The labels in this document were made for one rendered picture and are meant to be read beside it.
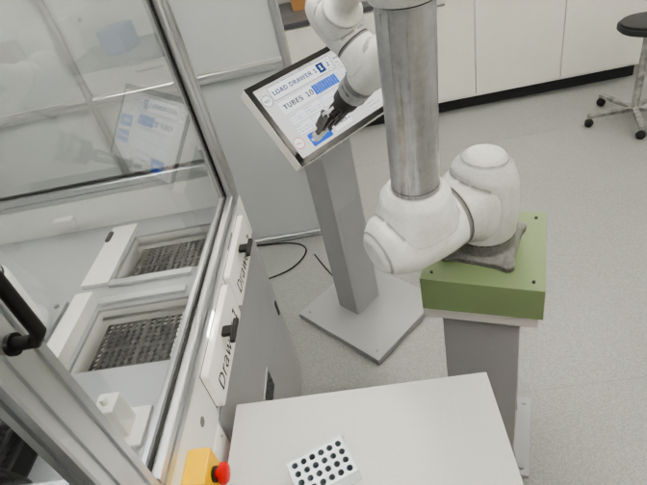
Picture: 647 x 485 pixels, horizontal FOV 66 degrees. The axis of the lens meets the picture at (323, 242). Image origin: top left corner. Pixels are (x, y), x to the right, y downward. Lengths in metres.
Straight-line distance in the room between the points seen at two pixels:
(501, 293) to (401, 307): 1.14
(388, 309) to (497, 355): 0.94
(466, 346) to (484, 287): 0.30
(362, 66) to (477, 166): 0.40
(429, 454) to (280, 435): 0.32
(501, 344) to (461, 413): 0.38
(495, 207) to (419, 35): 0.46
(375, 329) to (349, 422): 1.17
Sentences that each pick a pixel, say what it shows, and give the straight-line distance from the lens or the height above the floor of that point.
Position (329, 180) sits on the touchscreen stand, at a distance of 1.90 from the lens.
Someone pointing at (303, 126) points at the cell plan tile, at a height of 1.04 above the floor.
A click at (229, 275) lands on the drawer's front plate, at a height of 0.93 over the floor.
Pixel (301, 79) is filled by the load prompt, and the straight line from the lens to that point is 1.79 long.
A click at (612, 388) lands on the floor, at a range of 2.17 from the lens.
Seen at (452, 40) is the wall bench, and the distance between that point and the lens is 3.90.
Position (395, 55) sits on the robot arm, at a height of 1.45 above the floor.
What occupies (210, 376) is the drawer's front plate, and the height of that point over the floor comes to 0.92.
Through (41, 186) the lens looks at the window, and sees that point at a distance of 0.77.
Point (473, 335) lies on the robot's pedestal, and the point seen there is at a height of 0.62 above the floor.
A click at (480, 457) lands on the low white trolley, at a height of 0.76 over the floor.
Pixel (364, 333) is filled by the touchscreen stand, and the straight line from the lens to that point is 2.26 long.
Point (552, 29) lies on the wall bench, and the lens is 4.11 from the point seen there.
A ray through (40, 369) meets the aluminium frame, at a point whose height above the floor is 1.31.
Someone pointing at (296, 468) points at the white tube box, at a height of 0.78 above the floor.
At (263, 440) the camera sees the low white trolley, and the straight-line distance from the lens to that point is 1.17.
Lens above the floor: 1.71
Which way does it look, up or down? 37 degrees down
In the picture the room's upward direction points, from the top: 14 degrees counter-clockwise
